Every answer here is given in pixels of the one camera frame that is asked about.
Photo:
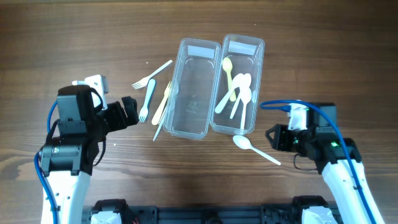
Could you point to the right clear plastic container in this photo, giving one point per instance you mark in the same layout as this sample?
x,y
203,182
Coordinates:
x,y
246,54

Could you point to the white spoon bowl down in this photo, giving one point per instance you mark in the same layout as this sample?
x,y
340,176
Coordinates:
x,y
244,143

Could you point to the clear plastic fork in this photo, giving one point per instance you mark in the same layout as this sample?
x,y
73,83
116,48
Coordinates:
x,y
173,91

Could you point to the clear plastic container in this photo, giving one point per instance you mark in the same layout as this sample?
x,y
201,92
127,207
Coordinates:
x,y
246,54
188,112

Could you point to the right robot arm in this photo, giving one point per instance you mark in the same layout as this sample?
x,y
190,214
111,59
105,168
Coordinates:
x,y
337,160

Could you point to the left clear plastic container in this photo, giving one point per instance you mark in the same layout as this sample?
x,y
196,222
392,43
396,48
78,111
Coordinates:
x,y
188,112

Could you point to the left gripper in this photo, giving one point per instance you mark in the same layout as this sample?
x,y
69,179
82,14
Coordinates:
x,y
117,115

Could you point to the light blue plastic fork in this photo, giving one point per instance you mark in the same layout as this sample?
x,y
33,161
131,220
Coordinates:
x,y
145,108

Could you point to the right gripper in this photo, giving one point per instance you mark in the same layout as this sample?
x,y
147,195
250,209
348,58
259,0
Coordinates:
x,y
285,137

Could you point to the clear plastic knife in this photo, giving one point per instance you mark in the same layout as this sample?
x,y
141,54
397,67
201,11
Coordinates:
x,y
160,124

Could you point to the yellow plastic spoon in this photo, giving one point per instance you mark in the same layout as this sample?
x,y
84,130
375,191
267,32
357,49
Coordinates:
x,y
227,67

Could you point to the white spoon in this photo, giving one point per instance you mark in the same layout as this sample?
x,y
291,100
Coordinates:
x,y
235,83
245,98

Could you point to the yellow plastic fork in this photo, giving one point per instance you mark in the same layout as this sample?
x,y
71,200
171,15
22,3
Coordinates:
x,y
159,111

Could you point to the white plastic fork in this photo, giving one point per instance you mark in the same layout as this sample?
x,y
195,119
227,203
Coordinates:
x,y
144,81

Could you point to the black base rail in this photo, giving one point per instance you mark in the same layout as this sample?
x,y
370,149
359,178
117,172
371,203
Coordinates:
x,y
118,211

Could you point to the white spoon crosswise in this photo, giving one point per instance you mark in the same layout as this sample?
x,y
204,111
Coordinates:
x,y
245,83

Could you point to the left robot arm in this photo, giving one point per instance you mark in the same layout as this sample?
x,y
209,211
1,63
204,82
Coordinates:
x,y
65,162

